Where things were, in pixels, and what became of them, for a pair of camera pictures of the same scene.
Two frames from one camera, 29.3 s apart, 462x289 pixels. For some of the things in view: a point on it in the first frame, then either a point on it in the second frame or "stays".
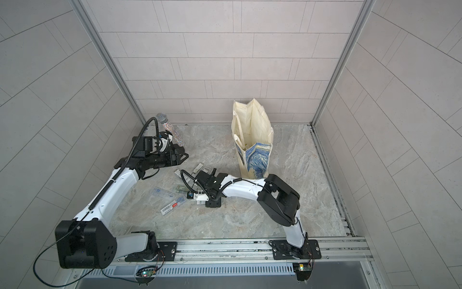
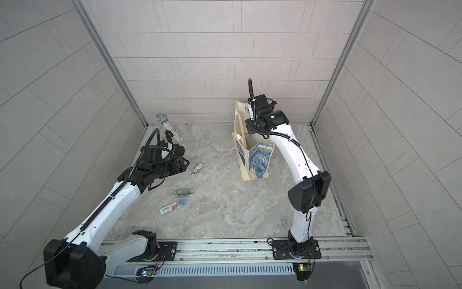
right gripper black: x=215 y=203 -> x=252 y=129
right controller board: x=303 y=270 stays
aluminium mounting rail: x=345 y=250 stays
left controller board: x=145 y=275 stays
